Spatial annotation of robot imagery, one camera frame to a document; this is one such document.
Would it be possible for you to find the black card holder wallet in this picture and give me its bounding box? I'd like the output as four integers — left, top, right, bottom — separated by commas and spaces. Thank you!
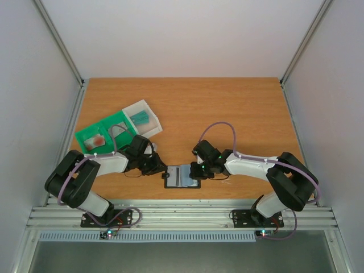
162, 164, 201, 189

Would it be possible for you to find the white cherry blossom VIP card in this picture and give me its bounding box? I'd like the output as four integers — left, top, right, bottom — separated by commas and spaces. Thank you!
107, 122, 127, 138

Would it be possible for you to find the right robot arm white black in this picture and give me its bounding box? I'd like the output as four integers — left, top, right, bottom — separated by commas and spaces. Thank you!
190, 140, 319, 227

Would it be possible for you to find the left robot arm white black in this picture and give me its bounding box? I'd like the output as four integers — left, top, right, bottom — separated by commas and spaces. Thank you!
44, 135, 167, 226

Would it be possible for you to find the teal card in white bin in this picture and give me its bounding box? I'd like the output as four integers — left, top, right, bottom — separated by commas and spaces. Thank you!
130, 110, 150, 126

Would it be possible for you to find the white translucent plastic bin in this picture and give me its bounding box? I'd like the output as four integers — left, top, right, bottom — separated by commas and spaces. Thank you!
122, 100, 163, 138

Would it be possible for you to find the green plastic sorting bin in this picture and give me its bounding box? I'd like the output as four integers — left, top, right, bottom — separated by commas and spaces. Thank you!
75, 111, 138, 154

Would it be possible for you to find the right small circuit board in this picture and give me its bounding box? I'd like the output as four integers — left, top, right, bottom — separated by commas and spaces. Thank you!
255, 229, 278, 237

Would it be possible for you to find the small circuit board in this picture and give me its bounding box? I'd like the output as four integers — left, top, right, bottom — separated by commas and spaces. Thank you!
255, 229, 278, 237
99, 230, 118, 239

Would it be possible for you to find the left small circuit board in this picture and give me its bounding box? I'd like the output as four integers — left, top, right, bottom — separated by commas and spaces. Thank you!
99, 230, 118, 239

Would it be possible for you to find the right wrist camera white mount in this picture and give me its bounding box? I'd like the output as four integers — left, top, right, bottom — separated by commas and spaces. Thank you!
193, 150, 204, 164

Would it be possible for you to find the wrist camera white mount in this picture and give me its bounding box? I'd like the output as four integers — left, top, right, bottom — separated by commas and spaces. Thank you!
144, 143, 158, 155
193, 150, 204, 164

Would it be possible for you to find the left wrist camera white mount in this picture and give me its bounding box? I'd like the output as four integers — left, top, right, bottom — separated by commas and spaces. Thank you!
144, 143, 158, 155

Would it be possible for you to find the aluminium rail front frame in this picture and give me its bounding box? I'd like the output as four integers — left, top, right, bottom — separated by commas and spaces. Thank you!
26, 197, 338, 231

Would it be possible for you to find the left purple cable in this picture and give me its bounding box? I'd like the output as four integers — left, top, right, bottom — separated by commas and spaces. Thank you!
56, 124, 143, 228

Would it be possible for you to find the purple cable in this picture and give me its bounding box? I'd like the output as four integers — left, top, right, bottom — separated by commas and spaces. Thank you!
197, 121, 322, 239
56, 124, 143, 228

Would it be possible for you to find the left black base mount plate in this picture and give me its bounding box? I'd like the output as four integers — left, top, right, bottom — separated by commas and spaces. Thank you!
80, 209, 133, 228

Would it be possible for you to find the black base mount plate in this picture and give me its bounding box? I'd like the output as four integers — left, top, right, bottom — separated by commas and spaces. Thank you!
229, 209, 284, 228
80, 209, 133, 228

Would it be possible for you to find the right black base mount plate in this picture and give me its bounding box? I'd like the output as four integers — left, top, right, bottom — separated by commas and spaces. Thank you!
229, 209, 284, 228

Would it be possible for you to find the grey slotted cable duct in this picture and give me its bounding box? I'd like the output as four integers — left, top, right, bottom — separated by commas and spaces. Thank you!
39, 230, 255, 243

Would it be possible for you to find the left aluminium frame post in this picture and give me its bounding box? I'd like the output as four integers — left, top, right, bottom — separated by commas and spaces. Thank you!
33, 0, 86, 88

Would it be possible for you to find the aluminium frame post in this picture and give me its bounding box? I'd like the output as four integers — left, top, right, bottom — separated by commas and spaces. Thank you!
279, 0, 333, 88
33, 0, 86, 88

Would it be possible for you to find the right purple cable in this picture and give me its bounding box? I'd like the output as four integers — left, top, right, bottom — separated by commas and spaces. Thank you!
197, 121, 322, 239

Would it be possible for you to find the right aluminium frame post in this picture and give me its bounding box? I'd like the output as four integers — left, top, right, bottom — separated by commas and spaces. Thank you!
279, 0, 333, 88

